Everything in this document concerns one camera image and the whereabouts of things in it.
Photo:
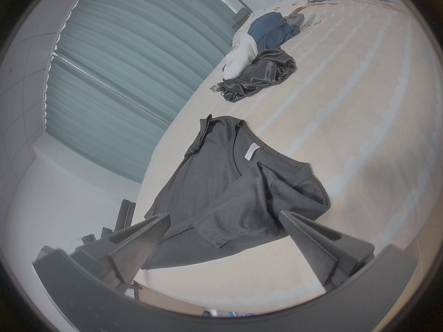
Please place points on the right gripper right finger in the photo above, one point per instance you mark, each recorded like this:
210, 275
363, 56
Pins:
322, 244

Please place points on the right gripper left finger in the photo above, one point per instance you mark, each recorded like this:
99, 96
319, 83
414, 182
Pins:
131, 246

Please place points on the black T-shirt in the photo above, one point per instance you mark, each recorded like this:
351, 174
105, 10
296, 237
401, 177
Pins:
214, 185

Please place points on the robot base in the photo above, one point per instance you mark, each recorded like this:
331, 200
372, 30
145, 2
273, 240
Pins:
214, 312

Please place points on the bed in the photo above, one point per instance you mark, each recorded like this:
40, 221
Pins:
346, 116

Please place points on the pile of clothes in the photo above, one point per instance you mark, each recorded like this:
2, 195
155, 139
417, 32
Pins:
242, 54

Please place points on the blue-green curtain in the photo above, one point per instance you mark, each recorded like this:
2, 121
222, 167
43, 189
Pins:
103, 123
148, 36

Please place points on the black satin garment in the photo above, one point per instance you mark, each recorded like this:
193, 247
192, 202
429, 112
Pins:
263, 73

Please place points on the grey bedside table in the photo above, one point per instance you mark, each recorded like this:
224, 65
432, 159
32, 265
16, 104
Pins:
241, 16

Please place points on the white printed pillow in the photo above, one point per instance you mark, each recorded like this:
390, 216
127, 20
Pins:
292, 2

